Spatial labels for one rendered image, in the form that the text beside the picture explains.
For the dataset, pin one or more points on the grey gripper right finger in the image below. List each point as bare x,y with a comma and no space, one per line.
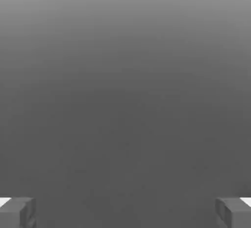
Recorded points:
235,214

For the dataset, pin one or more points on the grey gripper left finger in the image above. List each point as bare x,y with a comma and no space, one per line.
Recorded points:
13,214

